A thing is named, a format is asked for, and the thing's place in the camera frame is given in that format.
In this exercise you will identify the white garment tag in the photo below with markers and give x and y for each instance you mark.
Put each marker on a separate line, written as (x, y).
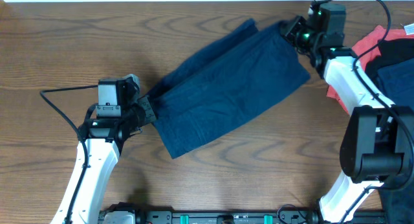
(409, 29)

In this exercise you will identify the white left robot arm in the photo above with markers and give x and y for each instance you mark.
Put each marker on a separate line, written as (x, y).
(98, 152)

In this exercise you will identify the dark blue shorts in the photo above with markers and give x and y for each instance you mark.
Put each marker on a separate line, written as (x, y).
(223, 86)

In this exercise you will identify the black garment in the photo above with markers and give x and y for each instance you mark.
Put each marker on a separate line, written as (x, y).
(391, 53)

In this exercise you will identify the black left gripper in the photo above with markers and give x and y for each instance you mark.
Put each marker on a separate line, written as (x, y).
(147, 109)

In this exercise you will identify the blue folded garment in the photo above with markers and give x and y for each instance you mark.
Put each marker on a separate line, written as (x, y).
(396, 82)

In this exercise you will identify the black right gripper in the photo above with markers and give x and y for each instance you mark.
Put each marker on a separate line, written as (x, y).
(290, 33)

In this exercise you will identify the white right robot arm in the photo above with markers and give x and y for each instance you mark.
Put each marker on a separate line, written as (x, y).
(377, 148)

